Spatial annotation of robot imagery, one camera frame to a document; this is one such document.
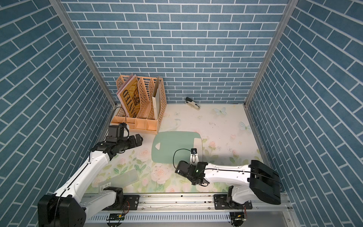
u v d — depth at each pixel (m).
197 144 0.96
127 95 0.94
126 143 0.73
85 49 0.87
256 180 0.42
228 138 1.02
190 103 1.18
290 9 0.72
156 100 0.84
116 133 0.62
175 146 1.02
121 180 0.81
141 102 1.06
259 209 0.73
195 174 0.57
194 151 0.72
